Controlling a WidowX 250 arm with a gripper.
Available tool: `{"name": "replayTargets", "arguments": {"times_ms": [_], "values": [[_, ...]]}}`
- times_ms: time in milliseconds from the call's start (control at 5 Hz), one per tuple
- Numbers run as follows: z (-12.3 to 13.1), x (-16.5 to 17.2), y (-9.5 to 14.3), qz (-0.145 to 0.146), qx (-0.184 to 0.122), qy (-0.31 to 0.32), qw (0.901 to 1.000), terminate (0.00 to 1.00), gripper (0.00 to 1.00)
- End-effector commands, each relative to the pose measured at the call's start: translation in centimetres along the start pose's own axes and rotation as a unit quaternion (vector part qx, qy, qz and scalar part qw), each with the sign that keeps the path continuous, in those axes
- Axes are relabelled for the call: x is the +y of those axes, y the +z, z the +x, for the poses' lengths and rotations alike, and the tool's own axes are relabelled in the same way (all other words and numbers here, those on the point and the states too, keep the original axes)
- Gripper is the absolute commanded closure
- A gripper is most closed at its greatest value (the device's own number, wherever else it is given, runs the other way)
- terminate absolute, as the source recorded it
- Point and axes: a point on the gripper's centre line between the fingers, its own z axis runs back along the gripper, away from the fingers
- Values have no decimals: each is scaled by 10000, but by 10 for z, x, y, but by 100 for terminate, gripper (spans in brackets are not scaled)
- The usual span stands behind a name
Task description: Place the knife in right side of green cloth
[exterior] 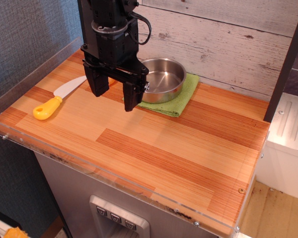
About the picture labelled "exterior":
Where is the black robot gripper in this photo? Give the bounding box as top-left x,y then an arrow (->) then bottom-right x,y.
81,19 -> 149,112

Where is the yellow handled toy knife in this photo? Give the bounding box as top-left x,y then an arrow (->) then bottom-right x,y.
32,76 -> 87,120

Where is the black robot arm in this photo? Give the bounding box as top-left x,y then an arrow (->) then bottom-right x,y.
79,0 -> 151,112

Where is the stainless steel pot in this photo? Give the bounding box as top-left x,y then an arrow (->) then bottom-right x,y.
142,58 -> 187,104

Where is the green towel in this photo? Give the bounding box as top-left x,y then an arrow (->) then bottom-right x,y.
137,73 -> 200,118

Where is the orange toy croissant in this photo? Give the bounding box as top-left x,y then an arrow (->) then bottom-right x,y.
108,77 -> 115,85

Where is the silver toy fridge cabinet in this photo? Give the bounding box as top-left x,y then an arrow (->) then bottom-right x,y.
35,153 -> 214,238

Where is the clear acrylic table guard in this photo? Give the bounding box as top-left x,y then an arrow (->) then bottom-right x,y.
0,38 -> 269,238

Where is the silver dispenser button panel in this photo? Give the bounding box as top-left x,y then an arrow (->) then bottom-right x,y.
89,195 -> 150,238

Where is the orange cloth object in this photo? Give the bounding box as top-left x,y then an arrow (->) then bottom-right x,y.
3,227 -> 29,238

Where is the white toy sink counter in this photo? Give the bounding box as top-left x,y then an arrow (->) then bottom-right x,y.
255,93 -> 298,198

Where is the dark right frame post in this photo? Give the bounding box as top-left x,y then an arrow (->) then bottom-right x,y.
263,23 -> 298,122

